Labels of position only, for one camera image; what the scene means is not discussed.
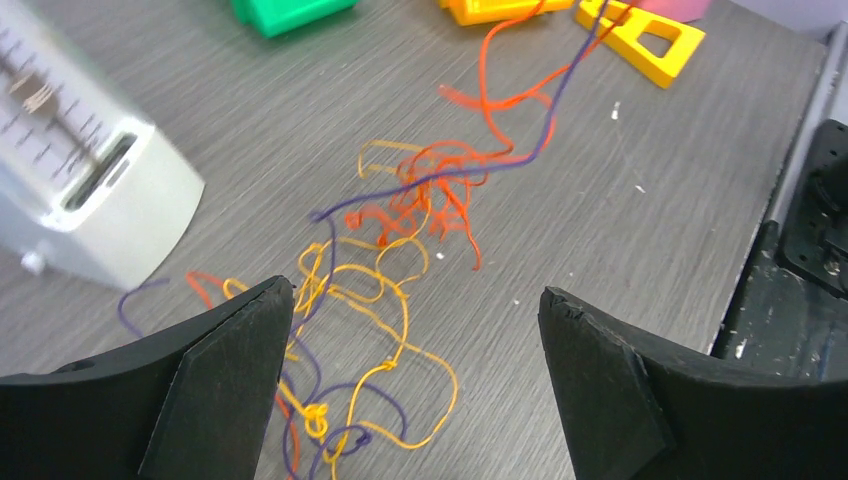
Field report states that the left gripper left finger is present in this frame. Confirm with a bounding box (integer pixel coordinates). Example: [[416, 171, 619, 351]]
[[1, 276, 293, 479]]

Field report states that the orange plastic bin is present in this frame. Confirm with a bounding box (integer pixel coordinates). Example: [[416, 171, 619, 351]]
[[437, 0, 575, 26]]

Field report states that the right yellow triangle block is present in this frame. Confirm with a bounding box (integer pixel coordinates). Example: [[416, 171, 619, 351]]
[[576, 0, 706, 89]]

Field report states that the white metronome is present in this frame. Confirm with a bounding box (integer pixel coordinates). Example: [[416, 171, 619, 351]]
[[1, 1, 205, 291]]

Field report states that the orange thin cable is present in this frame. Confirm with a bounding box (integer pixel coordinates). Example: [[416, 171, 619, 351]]
[[185, 0, 578, 480]]

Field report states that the green plastic bin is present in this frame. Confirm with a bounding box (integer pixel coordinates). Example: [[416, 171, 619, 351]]
[[230, 0, 358, 38]]

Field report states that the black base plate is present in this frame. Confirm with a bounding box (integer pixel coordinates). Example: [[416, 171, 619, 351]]
[[710, 120, 847, 381]]

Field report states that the yellow thin cable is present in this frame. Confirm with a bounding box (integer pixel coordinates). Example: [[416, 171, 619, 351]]
[[221, 139, 460, 480]]

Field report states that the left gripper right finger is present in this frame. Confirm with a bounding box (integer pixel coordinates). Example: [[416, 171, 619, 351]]
[[538, 287, 847, 479]]

